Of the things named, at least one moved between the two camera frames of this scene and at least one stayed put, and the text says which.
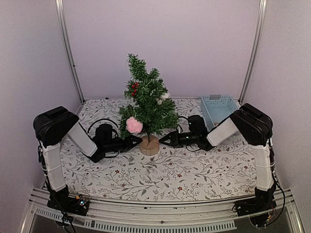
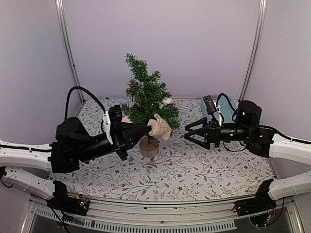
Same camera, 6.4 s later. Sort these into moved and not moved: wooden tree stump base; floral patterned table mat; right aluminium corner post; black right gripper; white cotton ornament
Moved: black right gripper; white cotton ornament
Not moved: floral patterned table mat; right aluminium corner post; wooden tree stump base
